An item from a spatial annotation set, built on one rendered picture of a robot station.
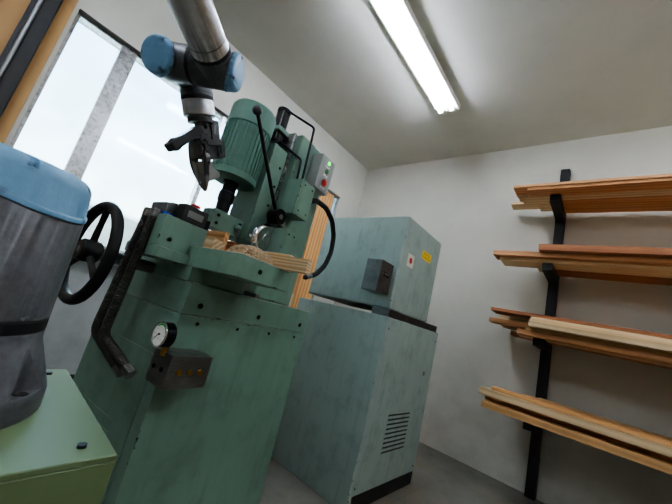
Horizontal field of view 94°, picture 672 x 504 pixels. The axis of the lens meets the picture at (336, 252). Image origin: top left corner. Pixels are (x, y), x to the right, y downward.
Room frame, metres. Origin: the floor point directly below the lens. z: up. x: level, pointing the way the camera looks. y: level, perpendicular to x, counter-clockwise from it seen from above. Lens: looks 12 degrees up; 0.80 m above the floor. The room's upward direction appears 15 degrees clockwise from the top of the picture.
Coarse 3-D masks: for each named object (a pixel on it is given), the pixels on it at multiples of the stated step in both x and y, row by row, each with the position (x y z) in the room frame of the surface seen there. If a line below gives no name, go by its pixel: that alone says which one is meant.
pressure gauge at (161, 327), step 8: (160, 328) 0.81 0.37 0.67; (168, 328) 0.80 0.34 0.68; (176, 328) 0.81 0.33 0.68; (152, 336) 0.82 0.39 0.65; (160, 336) 0.80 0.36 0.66; (168, 336) 0.79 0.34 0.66; (176, 336) 0.81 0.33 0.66; (152, 344) 0.81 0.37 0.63; (160, 344) 0.79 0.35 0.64; (168, 344) 0.81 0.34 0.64; (160, 352) 0.82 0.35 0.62
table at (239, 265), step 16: (128, 240) 0.92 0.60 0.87; (160, 256) 0.84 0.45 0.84; (176, 256) 0.87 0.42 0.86; (192, 256) 0.90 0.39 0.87; (208, 256) 0.86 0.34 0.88; (224, 256) 0.82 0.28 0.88; (240, 256) 0.79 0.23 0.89; (224, 272) 0.81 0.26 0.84; (240, 272) 0.80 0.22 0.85; (256, 272) 0.84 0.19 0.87; (272, 272) 0.89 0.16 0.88; (288, 272) 0.94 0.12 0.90; (272, 288) 0.95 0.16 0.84; (288, 288) 0.96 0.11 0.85
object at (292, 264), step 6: (276, 258) 0.94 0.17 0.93; (282, 258) 0.92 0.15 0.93; (288, 258) 0.91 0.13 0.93; (294, 258) 0.90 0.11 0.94; (300, 258) 0.89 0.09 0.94; (276, 264) 0.93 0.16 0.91; (282, 264) 0.92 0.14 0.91; (288, 264) 0.91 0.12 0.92; (294, 264) 0.89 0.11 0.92; (300, 264) 0.88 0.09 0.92; (306, 264) 0.87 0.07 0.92; (288, 270) 0.91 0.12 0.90; (294, 270) 0.89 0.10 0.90; (300, 270) 0.88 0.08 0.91; (306, 270) 0.87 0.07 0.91
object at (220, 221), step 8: (208, 208) 1.10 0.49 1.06; (216, 208) 1.08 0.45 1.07; (208, 216) 1.09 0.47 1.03; (216, 216) 1.09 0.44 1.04; (224, 216) 1.12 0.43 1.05; (232, 216) 1.14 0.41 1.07; (216, 224) 1.10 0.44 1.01; (224, 224) 1.13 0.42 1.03; (232, 224) 1.15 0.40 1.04; (232, 232) 1.16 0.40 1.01
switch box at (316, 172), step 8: (312, 160) 1.30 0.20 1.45; (320, 160) 1.27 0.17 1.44; (328, 160) 1.30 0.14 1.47; (312, 168) 1.29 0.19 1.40; (320, 168) 1.27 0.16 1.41; (312, 176) 1.28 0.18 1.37; (320, 176) 1.28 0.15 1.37; (328, 176) 1.33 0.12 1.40; (312, 184) 1.28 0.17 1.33; (320, 184) 1.30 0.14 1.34; (328, 184) 1.34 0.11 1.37; (320, 192) 1.33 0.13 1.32
